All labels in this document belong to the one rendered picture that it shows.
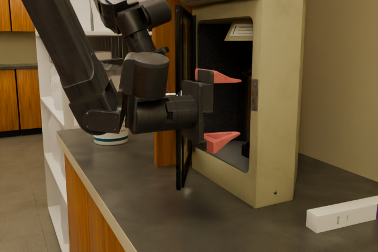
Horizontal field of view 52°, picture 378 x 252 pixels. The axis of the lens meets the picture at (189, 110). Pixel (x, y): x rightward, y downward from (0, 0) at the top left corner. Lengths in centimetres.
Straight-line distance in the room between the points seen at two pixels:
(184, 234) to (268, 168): 25
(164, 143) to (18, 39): 520
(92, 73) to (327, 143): 90
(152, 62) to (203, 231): 39
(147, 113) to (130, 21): 33
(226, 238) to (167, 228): 12
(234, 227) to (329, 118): 59
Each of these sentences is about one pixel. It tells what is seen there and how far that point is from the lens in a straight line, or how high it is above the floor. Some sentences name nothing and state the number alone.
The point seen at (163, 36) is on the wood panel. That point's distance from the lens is 112.
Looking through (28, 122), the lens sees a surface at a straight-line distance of 580.
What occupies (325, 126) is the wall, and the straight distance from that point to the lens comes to 131.
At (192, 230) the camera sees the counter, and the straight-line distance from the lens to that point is 81.
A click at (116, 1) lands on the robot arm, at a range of 92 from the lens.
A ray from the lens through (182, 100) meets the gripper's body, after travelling 63.
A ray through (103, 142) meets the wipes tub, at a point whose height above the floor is 95.
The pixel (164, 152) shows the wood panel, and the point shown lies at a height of 98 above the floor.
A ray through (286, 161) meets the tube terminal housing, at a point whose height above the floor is 104.
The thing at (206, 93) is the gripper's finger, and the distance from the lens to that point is 63.
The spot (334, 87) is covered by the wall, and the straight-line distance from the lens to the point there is 127.
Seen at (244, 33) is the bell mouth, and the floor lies 133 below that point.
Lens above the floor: 132
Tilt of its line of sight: 10 degrees down
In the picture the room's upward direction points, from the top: straight up
